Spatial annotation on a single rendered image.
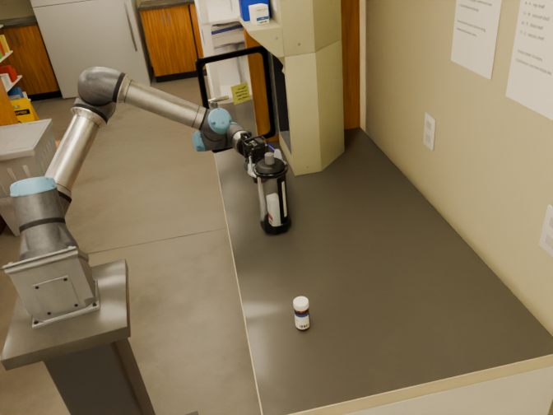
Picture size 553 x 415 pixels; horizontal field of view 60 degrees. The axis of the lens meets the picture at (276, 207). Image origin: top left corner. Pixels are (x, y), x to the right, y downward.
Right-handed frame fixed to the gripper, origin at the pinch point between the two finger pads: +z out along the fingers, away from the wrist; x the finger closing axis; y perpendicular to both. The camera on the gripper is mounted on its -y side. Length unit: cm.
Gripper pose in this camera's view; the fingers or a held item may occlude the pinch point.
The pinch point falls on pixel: (271, 173)
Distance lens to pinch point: 151.6
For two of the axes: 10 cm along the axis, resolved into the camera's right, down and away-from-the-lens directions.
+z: 4.3, 4.5, -7.9
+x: 9.0, -2.9, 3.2
